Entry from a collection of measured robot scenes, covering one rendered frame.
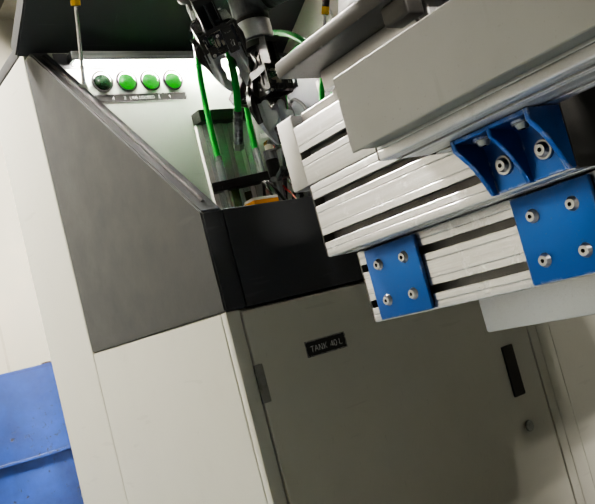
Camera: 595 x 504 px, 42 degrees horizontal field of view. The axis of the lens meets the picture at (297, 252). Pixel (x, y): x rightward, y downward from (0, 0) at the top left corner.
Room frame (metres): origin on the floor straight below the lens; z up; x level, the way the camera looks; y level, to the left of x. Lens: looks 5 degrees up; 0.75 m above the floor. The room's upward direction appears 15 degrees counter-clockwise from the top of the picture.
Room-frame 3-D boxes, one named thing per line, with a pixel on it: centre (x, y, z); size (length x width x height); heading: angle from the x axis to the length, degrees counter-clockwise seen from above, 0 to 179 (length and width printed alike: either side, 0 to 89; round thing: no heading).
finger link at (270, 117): (1.55, -0.02, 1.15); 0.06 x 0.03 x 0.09; 37
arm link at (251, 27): (1.57, -0.03, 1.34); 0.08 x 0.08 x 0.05
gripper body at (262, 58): (1.56, -0.03, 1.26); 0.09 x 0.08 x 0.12; 37
